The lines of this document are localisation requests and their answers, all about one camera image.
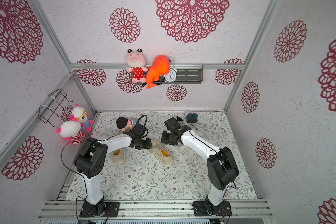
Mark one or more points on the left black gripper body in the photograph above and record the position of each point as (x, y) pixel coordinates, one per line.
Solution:
(144, 144)

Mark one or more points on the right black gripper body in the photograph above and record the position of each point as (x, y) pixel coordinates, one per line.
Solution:
(167, 138)

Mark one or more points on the beige sneaker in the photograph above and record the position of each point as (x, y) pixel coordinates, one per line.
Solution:
(119, 156)
(161, 153)

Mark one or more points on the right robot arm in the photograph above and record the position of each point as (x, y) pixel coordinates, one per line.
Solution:
(221, 165)

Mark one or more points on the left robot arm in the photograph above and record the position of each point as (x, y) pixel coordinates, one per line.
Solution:
(90, 162)

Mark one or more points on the orange insole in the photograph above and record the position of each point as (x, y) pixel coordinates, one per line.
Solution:
(165, 153)

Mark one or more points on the black-haired small doll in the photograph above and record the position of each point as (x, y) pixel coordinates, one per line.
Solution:
(124, 124)

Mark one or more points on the grey white plush dog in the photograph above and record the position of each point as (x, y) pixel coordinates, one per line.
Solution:
(182, 124)

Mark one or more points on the teal toy car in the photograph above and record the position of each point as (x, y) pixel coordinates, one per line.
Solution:
(192, 118)

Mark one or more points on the floral table mat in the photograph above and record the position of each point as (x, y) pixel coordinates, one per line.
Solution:
(143, 177)

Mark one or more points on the white alarm clock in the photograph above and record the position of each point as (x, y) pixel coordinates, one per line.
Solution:
(171, 75)

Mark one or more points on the white plush with glasses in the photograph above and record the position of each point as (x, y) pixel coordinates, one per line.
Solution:
(80, 115)

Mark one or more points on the white pink striped plush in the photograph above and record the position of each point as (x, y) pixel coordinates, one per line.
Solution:
(71, 131)

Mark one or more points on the orange plush fish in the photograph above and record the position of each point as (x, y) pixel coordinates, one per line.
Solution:
(160, 67)

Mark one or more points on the pink frog plush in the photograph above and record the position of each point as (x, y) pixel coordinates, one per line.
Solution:
(137, 65)

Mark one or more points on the grey wall shelf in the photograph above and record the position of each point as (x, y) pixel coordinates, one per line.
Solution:
(185, 76)

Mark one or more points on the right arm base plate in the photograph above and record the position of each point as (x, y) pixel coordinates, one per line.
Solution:
(206, 208)

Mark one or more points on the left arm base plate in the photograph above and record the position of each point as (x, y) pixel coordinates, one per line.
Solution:
(102, 209)

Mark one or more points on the black wire basket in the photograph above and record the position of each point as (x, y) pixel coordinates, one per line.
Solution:
(56, 101)

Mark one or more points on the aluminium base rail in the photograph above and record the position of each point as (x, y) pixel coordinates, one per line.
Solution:
(155, 209)

